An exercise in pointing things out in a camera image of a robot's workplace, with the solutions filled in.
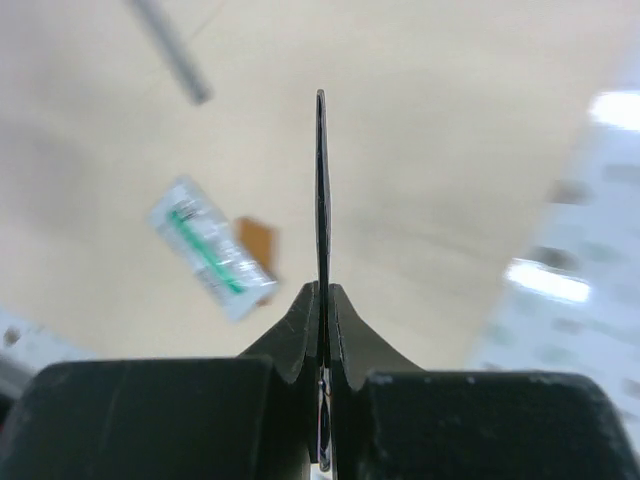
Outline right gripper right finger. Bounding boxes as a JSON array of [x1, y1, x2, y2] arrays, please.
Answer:
[[328, 284, 639, 479]]

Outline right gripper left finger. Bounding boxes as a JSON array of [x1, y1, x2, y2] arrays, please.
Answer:
[[1, 283, 318, 479]]

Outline steel forceps with ring handles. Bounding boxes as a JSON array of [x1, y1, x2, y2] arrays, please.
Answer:
[[315, 89, 331, 472]]

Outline green white packet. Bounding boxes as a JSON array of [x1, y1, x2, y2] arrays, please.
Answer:
[[149, 176, 277, 321]]

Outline steel scalpel handle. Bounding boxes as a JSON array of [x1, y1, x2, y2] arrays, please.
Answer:
[[128, 0, 212, 105]]

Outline brown adhesive bandage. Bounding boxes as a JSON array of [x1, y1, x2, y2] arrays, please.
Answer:
[[234, 216, 278, 309]]

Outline beige cloth mat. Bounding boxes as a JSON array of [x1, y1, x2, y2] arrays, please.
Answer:
[[1, 1, 639, 368]]

